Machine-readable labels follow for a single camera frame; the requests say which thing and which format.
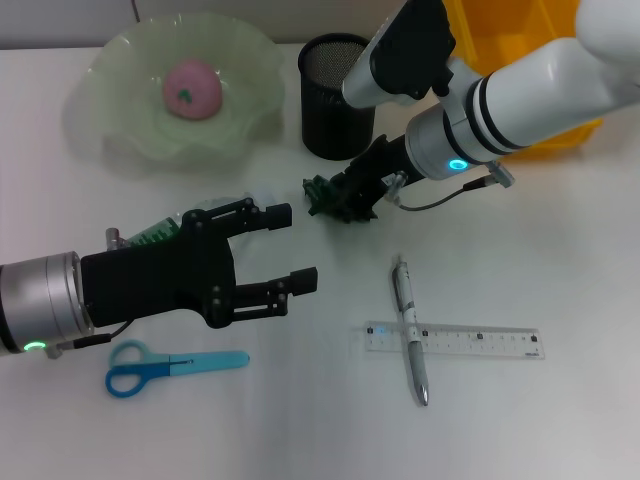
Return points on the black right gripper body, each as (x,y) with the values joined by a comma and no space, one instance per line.
(382,165)

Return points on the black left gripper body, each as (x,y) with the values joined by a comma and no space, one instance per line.
(160,280)

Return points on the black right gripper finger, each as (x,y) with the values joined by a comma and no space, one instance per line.
(360,209)
(347,185)
(277,216)
(302,281)

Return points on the green plastic wrapper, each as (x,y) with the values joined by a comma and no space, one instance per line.
(317,192)

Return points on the clear water bottle green label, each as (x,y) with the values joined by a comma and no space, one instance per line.
(150,232)

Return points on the blue scissors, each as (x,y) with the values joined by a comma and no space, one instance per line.
(200,362)

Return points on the pink peach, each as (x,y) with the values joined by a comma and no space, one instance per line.
(200,100)

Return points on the silver ballpoint pen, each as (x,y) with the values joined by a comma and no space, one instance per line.
(417,365)

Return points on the black mesh pen holder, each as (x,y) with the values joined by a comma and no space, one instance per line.
(325,125)

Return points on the clear plastic ruler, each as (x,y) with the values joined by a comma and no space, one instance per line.
(475,342)

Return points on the pale green glass fruit plate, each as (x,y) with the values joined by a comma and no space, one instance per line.
(125,100)

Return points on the yellow plastic bin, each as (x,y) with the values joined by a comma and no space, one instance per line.
(500,30)

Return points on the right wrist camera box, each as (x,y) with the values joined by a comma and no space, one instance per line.
(395,65)

